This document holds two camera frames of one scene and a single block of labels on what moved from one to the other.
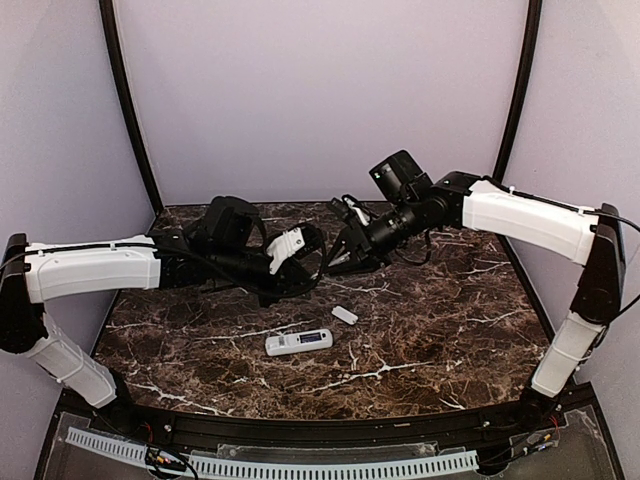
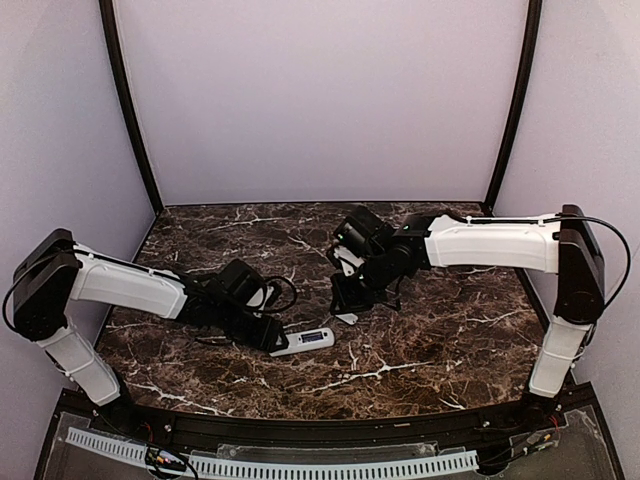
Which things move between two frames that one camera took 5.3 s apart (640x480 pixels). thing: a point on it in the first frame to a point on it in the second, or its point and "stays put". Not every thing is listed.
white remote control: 285,343 stays put
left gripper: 295,273 to 270,332
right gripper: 356,245 to 345,296
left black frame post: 118,64 stays put
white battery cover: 345,315 stays put
